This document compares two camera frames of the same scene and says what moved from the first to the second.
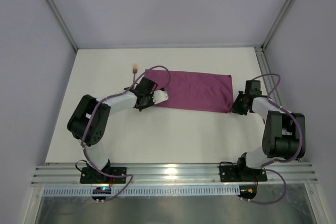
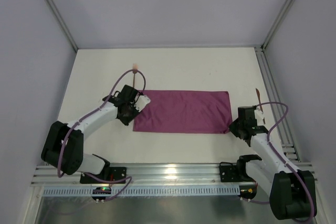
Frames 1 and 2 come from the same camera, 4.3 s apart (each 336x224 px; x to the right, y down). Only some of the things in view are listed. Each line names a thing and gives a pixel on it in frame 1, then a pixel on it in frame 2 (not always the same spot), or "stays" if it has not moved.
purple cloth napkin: (193, 91) to (185, 111)
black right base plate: (234, 173) stays
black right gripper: (239, 104) to (238, 130)
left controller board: (101, 190) stays
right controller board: (247, 191) stays
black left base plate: (90, 175) stays
